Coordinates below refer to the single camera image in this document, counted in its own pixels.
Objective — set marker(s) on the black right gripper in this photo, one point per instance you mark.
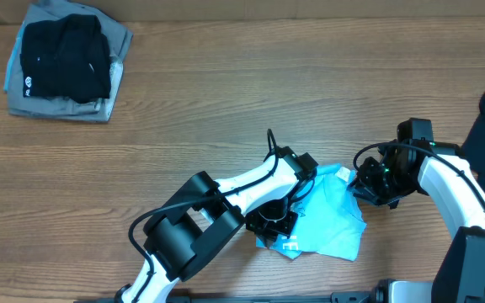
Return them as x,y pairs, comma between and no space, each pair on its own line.
369,185

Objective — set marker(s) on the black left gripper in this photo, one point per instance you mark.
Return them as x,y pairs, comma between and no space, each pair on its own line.
269,232

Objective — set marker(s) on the light blue printed t-shirt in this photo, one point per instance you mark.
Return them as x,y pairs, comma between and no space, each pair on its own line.
329,219

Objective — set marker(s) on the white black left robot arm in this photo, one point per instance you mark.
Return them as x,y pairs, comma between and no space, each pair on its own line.
193,226

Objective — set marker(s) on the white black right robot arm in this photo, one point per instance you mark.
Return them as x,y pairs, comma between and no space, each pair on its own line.
415,163

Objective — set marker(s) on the grey folded garment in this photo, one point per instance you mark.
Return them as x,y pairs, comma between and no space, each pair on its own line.
61,108

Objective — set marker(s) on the black folded garment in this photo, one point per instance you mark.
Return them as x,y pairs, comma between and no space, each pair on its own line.
68,58

